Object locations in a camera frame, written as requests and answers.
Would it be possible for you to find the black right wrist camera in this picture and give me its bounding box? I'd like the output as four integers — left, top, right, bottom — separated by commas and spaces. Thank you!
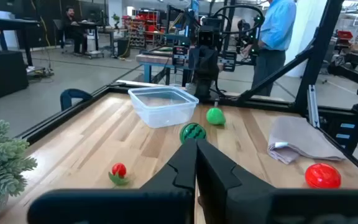
197, 26, 220, 47

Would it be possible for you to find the red storage shelf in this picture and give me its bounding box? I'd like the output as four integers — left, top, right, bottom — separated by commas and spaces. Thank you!
134, 9, 161, 47

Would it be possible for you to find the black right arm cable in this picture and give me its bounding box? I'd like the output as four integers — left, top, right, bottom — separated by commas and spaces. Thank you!
211, 4, 265, 35

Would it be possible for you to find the clear plastic tupperware container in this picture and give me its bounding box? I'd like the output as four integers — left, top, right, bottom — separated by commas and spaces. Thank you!
127, 86, 200, 129

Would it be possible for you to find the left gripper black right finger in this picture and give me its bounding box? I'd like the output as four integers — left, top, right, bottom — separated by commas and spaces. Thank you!
196, 138, 358, 224

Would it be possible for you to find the black cabinet box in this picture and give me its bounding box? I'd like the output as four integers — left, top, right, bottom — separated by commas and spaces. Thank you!
0, 50, 30, 100

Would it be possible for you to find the small red leafy toy fruit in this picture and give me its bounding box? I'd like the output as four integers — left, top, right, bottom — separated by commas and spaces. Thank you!
108, 162, 131, 187

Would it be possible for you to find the large red toy tomato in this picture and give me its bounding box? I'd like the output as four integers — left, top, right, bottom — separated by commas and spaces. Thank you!
305, 162, 342, 189

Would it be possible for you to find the striped green toy watermelon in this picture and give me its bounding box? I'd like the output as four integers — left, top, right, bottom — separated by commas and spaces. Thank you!
179, 122, 208, 144

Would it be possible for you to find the artificial green potted plant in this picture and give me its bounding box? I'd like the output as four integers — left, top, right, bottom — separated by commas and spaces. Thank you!
0, 118, 39, 224

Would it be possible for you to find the folded beige cloth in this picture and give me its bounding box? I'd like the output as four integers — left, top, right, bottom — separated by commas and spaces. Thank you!
267, 116, 347, 165

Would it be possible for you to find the white curtain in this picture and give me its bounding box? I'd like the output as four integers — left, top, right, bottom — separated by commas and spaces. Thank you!
285, 0, 328, 78

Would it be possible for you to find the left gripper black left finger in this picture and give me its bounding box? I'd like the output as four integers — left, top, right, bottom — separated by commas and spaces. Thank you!
26, 138, 198, 224

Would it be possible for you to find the standing person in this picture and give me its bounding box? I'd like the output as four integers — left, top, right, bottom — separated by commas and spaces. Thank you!
242, 0, 298, 97

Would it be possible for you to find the silver metal bracket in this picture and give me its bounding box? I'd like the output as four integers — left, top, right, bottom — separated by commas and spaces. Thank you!
306, 84, 321, 128

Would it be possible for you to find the seated person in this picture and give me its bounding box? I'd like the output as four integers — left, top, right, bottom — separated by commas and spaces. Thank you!
60, 6, 89, 56

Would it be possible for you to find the blue-legged workbench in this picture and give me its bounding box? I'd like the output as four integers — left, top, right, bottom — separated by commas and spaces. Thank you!
134, 51, 195, 86

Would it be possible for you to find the black aluminium table frame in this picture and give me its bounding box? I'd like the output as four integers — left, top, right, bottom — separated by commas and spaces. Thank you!
16, 0, 358, 184

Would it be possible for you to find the black office desk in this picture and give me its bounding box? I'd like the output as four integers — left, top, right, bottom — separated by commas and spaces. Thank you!
0, 17, 42, 67

